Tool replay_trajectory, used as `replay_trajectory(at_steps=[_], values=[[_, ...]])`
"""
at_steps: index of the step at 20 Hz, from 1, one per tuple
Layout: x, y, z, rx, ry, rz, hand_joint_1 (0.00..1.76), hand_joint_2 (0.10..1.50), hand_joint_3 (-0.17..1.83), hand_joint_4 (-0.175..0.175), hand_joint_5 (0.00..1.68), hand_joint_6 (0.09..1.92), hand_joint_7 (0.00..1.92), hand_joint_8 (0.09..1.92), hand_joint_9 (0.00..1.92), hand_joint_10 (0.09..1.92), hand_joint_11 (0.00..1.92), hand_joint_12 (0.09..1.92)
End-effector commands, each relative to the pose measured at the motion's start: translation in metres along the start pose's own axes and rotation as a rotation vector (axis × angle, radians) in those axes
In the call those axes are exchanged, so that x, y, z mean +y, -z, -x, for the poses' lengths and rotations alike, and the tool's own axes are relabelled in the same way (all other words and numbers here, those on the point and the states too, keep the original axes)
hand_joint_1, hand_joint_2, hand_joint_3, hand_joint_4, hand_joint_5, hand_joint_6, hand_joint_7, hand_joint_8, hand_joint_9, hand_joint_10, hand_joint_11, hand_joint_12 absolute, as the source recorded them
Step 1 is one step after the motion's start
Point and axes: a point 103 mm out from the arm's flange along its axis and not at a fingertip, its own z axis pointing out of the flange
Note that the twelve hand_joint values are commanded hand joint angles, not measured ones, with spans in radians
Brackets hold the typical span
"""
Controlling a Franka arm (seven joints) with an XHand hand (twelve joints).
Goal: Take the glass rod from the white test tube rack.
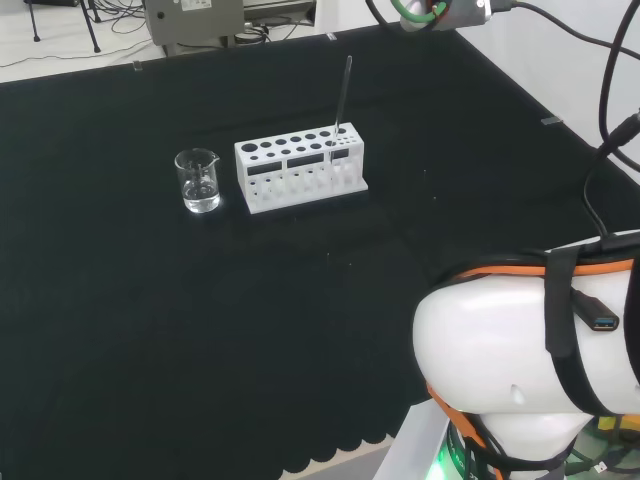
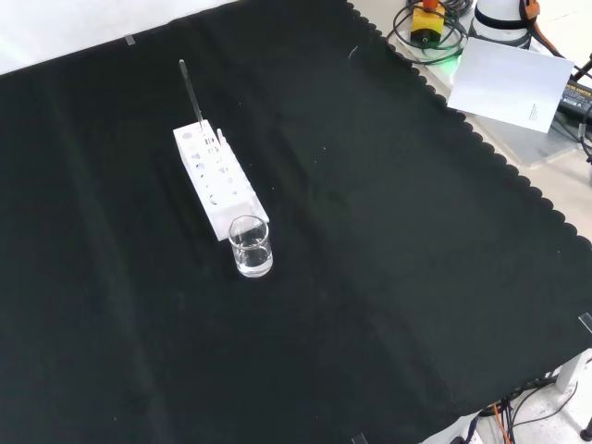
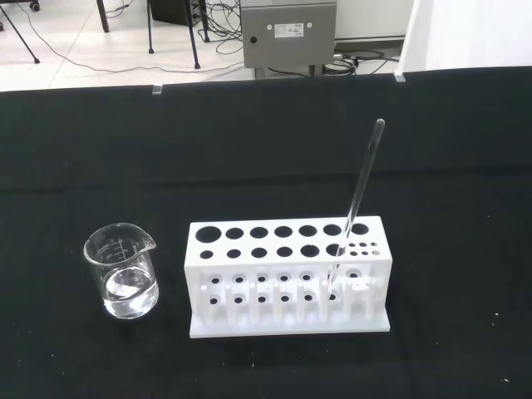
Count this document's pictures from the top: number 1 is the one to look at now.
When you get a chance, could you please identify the white test tube rack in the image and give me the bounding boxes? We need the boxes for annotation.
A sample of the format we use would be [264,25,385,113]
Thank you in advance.
[233,122,370,216]

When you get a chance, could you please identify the black bench cloth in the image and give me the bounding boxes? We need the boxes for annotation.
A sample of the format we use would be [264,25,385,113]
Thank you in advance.
[0,22,640,480]

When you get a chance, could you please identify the pale base plate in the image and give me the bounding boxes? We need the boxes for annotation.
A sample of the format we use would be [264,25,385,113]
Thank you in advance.
[372,399,452,480]

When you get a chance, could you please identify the black cable coil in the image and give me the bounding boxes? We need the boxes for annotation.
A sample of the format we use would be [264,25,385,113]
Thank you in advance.
[233,25,272,47]

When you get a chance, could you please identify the clear glass beaker with water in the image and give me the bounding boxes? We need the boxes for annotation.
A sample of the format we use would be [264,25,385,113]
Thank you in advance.
[173,147,222,215]

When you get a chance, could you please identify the black tripod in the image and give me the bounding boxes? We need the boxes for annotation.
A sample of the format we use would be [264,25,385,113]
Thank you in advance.
[23,0,102,54]

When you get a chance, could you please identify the black cable with blue plug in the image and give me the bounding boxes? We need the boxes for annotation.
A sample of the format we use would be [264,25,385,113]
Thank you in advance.
[568,286,622,333]

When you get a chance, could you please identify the grey equipment box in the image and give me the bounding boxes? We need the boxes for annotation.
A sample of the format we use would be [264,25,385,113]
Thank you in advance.
[142,0,247,48]

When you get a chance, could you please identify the clear glass rod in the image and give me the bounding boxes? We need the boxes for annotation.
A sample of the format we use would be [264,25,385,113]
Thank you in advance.
[329,54,354,164]

